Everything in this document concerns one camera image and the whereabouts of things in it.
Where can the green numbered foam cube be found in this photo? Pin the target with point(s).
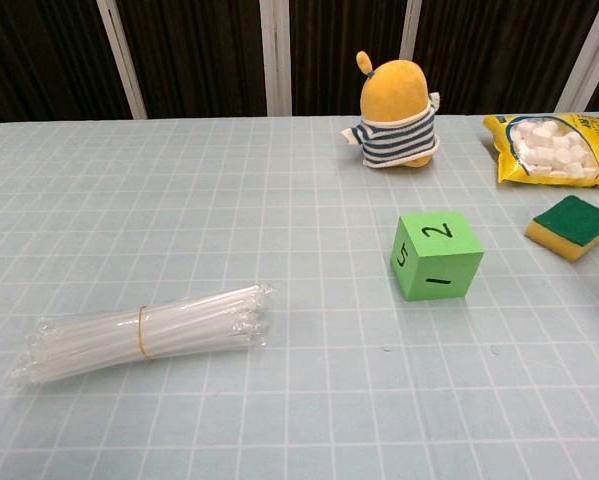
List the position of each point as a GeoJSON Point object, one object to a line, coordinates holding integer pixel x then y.
{"type": "Point", "coordinates": [439, 250]}

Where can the bundle of clear wrapped straws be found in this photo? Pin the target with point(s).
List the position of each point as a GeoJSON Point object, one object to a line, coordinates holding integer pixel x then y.
{"type": "Point", "coordinates": [104, 340]}

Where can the yellow plush toy striped shirt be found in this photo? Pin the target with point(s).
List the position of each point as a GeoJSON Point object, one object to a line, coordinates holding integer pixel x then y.
{"type": "Point", "coordinates": [389, 95]}

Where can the tan rubber band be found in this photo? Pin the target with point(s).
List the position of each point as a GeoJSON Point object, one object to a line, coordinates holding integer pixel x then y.
{"type": "Point", "coordinates": [142, 330]}

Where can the white partition frame post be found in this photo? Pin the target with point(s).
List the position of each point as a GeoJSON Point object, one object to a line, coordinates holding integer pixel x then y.
{"type": "Point", "coordinates": [410, 25]}
{"type": "Point", "coordinates": [586, 55]}
{"type": "Point", "coordinates": [124, 70]}
{"type": "Point", "coordinates": [276, 60]}

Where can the green and yellow sponge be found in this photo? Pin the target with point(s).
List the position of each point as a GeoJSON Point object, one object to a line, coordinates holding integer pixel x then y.
{"type": "Point", "coordinates": [574, 220]}

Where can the pale blue grid tablecloth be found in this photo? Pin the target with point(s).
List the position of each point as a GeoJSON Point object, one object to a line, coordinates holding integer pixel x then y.
{"type": "Point", "coordinates": [229, 200]}

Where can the yellow marshmallow bag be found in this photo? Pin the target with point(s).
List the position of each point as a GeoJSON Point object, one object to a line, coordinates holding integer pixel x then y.
{"type": "Point", "coordinates": [554, 145]}

